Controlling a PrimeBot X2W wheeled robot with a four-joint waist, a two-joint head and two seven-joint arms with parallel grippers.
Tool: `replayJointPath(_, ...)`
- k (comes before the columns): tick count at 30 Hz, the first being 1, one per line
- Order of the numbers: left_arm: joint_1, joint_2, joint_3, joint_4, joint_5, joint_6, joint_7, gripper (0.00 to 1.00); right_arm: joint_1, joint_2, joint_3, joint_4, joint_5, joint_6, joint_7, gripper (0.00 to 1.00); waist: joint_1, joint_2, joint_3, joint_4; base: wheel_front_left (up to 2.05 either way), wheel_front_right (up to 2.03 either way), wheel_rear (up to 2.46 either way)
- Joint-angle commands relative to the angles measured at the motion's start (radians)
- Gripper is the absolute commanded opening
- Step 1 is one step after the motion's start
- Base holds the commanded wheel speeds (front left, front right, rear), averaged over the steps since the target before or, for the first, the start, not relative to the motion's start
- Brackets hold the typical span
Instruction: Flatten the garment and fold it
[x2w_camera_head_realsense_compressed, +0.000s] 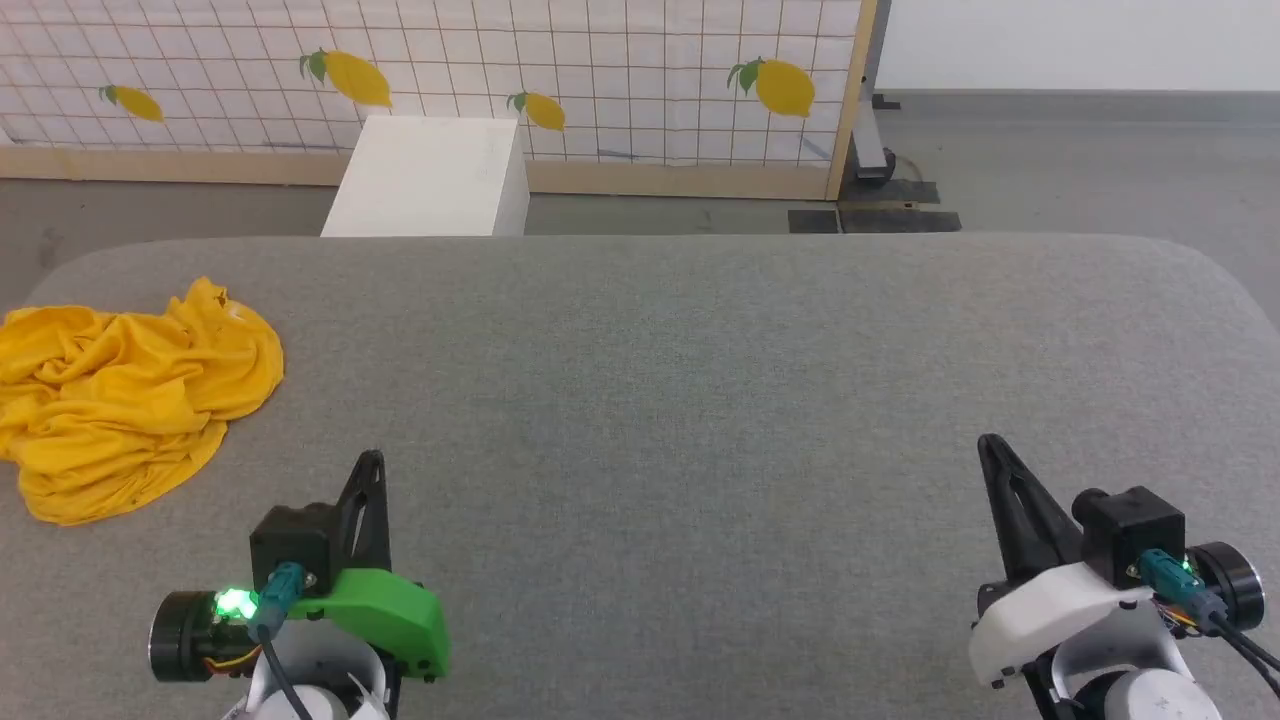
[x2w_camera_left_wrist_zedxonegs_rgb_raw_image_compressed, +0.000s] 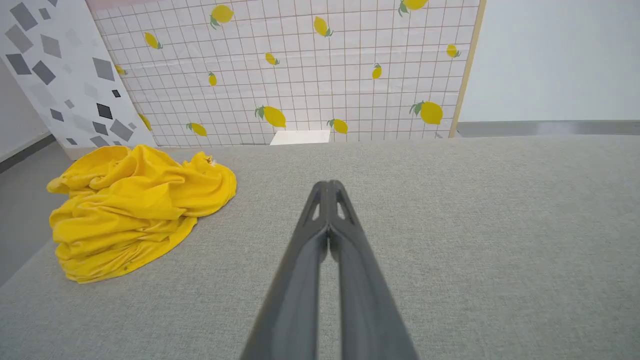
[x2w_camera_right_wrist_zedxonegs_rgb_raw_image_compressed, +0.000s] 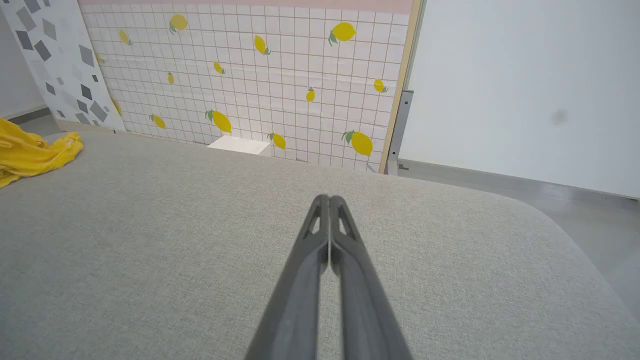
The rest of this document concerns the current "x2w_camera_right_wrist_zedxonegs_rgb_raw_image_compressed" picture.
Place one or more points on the white box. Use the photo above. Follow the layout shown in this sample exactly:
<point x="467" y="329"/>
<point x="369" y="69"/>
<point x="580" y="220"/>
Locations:
<point x="239" y="145"/>

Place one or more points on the grey metal panel stand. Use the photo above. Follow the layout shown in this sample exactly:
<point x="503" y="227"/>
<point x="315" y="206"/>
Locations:
<point x="400" y="125"/>

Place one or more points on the grey fabric sofa cushion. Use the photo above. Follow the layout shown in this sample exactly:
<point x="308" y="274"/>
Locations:
<point x="150" y="250"/>

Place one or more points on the white panel with grey shapes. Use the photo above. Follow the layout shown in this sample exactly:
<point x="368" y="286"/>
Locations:
<point x="60" y="60"/>

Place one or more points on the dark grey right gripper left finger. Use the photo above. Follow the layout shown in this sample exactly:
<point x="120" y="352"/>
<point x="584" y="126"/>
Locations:
<point x="295" y="300"/>

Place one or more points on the lemon print tile panel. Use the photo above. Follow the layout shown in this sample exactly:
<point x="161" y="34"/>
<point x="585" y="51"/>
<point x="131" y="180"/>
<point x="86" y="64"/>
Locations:
<point x="280" y="75"/>

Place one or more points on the yellow t-shirt garment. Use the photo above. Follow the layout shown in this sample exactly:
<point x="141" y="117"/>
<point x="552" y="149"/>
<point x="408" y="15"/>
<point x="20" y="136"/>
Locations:
<point x="30" y="152"/>

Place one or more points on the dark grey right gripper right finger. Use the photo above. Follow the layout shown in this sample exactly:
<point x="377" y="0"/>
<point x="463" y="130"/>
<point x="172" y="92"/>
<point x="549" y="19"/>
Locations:
<point x="365" y="310"/>

